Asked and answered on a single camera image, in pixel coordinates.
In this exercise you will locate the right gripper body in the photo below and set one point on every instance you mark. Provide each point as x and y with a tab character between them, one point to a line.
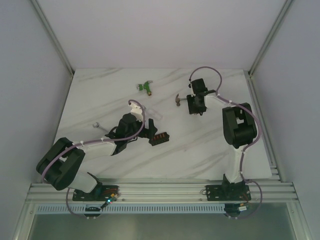
193	108

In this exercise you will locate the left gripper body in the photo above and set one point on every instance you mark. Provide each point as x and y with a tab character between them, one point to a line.
151	128

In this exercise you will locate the black fuse box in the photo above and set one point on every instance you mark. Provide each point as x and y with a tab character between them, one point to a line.
160	138

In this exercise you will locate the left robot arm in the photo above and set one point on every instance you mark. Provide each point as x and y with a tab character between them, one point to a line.
60	166

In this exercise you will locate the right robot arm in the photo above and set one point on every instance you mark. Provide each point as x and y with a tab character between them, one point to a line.
239	131

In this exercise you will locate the clear plastic fuse box cover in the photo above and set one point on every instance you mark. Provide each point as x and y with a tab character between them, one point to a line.
153	114

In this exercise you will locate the green spray gun toy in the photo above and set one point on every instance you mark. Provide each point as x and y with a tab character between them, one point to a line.
145	87

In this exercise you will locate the grey metal bolt tool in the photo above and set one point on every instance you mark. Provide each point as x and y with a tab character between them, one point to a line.
97	125

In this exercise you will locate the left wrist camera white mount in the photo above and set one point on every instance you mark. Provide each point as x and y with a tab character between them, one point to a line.
136	111

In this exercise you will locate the hammer with black handle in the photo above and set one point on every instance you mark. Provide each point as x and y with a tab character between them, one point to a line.
179	99

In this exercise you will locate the aluminium front rail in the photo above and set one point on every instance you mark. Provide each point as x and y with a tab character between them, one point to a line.
158	191

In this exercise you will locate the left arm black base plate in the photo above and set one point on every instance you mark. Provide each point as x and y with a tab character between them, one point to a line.
98	194

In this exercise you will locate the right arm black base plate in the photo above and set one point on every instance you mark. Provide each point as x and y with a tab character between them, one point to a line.
224	193

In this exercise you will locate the right aluminium frame post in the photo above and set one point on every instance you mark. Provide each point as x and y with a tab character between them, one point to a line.
276	26

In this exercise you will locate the aluminium frame post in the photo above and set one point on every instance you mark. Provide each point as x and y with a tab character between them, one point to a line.
276	26
52	36

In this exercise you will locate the left aluminium frame post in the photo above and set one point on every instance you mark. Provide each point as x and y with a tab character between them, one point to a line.
52	36

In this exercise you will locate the slotted grey cable duct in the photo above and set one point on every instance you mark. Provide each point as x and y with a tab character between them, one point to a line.
136	208

